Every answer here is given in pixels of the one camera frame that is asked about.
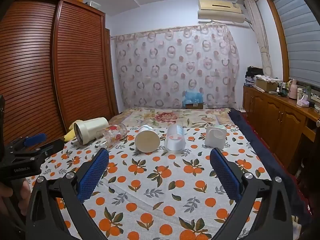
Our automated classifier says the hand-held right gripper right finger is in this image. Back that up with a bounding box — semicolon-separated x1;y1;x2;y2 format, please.
209;148;300;240

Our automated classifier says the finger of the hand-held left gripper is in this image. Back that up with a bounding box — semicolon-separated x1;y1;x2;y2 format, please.
10;139;65;164
6;133;47;153

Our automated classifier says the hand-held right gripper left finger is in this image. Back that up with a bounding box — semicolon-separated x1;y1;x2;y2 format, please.
25;148;110;240

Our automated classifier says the white square cup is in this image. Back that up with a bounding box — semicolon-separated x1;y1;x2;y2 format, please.
204;126;227;147

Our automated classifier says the floral printed glass cup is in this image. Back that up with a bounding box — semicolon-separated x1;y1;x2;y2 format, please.
96;123;128;148

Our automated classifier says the cream cup with metal lining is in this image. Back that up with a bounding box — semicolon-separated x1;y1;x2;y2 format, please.
73;117;110;145

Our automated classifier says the translucent plastic cup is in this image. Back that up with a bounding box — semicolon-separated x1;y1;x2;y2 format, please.
164;125;186;152

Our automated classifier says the white paper cup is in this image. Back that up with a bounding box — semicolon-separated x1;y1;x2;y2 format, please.
135;125;161;153

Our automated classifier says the person's left hand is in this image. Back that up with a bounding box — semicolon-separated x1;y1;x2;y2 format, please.
0;177;31;217

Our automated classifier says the yellow banana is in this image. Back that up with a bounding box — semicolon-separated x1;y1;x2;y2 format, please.
64;119;83;141

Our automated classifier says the orange fruit print cloth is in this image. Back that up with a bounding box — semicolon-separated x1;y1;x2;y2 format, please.
25;126;295;240

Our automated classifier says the wooden louvered wardrobe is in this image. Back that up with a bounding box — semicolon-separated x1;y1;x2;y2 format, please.
0;0;119;146

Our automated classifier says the wooden sideboard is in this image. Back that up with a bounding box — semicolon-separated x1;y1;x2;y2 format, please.
243;85;320;173

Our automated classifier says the floral blanket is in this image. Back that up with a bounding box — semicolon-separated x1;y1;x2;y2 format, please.
110;107;235;128

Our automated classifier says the blue plastic bag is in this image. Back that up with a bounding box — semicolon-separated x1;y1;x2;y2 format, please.
182;89;205;105

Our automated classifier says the beige storage box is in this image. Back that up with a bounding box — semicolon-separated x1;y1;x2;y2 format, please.
254;76;279;92

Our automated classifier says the pink thermos jug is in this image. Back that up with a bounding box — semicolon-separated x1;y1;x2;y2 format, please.
289;79;299;99

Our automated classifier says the white tied curtain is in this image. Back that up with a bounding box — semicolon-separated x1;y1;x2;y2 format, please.
244;0;273;78

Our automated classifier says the grey window blind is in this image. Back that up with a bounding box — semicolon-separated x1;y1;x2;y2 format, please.
270;0;320;87

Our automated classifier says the ring pattern curtain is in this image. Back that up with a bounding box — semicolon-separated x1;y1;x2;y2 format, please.
114;24;240;109

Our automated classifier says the wall air conditioner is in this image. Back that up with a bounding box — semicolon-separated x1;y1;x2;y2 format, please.
197;0;247;24

